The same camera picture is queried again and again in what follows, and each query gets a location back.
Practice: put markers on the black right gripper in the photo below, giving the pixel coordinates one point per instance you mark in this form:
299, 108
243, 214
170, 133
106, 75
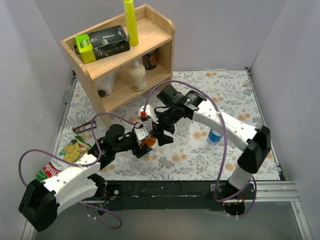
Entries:
163, 126

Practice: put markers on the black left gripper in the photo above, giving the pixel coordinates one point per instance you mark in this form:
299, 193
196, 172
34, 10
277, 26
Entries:
138, 146

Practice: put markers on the orange juice bottle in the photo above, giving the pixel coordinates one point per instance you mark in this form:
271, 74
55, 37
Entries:
150, 141

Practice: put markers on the blue label water bottle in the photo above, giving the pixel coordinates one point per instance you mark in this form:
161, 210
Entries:
214, 137

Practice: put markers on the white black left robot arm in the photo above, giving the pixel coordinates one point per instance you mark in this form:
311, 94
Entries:
44, 200

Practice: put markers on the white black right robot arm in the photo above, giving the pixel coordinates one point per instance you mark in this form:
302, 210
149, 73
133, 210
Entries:
255, 143

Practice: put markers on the cream lotion pump bottle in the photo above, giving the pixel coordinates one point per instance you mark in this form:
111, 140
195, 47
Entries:
137, 76

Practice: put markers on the yellow tall bottle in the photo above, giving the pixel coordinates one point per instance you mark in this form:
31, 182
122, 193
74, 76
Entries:
131, 23

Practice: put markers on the clear plastic cup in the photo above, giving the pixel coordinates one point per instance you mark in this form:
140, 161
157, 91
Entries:
184, 125

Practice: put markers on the brown chocolate bar wrapper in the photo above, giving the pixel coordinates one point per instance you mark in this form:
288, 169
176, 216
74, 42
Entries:
84, 127

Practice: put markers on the wooden shelf unit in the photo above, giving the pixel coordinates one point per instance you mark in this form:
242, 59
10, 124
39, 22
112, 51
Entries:
156, 33

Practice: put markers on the chips snack bag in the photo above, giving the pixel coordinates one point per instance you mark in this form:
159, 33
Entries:
72, 152

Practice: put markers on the white jug black cap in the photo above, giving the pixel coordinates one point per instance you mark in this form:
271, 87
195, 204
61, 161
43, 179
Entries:
105, 84

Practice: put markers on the dark jar on shelf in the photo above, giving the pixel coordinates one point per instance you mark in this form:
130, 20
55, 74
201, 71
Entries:
149, 60

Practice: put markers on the black green product box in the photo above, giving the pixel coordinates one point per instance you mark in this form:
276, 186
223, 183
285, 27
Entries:
101, 44

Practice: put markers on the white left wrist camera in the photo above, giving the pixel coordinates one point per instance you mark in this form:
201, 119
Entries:
141, 131

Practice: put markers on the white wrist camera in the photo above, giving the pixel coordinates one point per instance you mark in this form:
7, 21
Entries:
148, 113
141, 131

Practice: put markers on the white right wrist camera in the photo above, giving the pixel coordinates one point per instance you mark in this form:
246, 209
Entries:
148, 113

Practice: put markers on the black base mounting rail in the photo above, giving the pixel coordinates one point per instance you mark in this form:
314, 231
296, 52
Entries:
173, 194

